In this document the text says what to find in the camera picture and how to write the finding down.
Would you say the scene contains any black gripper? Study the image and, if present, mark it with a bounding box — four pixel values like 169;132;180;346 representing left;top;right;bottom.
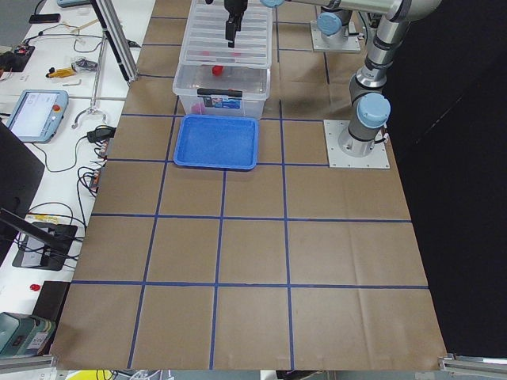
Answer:
223;0;248;48

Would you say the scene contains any clear plastic box lid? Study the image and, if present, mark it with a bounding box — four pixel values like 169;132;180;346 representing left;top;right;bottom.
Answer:
179;1;273;69

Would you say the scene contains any red block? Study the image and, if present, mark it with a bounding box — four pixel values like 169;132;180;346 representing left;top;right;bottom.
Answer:
212;66;223;76
191;104;204;114

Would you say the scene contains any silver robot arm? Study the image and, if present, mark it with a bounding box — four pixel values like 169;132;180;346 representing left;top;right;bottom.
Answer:
316;7;357;40
309;1;440;158

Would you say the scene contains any clear plastic storage box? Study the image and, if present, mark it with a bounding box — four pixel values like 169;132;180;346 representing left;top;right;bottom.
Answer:
173;65;270;120

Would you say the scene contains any red block in box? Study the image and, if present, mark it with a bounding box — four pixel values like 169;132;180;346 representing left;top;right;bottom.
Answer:
191;104;204;114

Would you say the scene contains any green box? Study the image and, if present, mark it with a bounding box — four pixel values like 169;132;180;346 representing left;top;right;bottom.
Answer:
1;312;55;359

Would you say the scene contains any blue plastic tray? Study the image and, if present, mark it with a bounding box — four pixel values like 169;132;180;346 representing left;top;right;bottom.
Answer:
173;115;259;170

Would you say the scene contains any metal clamp stand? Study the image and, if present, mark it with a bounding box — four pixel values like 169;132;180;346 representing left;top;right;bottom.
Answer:
71;29;109;130

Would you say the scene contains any black power adapter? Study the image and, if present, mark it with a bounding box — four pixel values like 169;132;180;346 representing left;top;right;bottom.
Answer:
86;125;116;143

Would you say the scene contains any yellow black tool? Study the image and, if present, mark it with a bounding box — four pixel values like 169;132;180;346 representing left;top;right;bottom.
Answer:
46;67;77;78

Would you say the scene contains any black phone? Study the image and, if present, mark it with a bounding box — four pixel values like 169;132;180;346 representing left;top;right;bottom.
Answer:
29;13;61;25

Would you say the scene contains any teach pendant tablet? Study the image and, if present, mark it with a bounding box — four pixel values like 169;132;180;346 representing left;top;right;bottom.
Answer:
6;89;69;143

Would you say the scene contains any black monitor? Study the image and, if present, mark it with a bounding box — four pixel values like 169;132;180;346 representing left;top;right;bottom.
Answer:
1;123;44;219

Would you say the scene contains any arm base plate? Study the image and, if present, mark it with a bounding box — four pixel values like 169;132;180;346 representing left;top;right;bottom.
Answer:
323;120;391;170
310;21;361;54

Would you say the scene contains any aluminium frame post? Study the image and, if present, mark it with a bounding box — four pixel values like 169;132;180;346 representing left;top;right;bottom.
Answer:
90;0;139;84

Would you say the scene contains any black stand base plate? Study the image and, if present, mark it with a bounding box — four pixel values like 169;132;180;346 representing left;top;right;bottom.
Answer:
12;222;78;272

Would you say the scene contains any aluminium frame rail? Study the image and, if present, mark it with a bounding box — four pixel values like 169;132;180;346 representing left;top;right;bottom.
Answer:
1;355;58;374

